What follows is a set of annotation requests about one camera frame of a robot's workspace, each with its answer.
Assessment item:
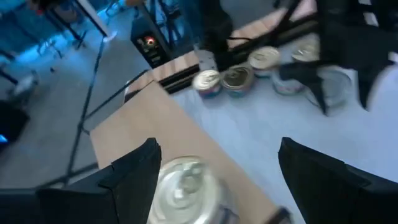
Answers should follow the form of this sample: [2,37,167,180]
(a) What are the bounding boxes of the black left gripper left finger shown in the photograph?
[35,138,162,224]

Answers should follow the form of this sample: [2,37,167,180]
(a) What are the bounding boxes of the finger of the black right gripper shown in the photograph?
[278,62,329,116]
[357,60,394,110]

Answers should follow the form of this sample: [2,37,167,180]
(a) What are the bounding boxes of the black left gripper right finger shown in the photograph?
[277,136,398,224]

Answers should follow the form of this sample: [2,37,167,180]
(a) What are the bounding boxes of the black metal stand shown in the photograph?
[35,34,150,189]

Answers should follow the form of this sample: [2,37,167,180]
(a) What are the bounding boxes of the blue and red box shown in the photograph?
[192,68,223,100]

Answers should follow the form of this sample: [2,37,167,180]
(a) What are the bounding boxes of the black box blue light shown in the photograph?
[0,99,31,152]

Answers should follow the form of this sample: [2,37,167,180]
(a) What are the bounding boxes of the grey office chair base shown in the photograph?
[6,70,41,100]

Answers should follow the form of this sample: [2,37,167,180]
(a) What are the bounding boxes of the black electronics box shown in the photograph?
[129,14,172,69]

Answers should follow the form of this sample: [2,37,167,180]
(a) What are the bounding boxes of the background table black legs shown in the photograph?
[27,0,119,60]

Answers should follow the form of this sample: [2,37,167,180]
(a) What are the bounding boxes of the wooden shelf black metal frame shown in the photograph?
[89,80,293,224]

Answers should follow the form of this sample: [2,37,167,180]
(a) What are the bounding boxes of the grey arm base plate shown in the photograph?
[194,46,219,73]

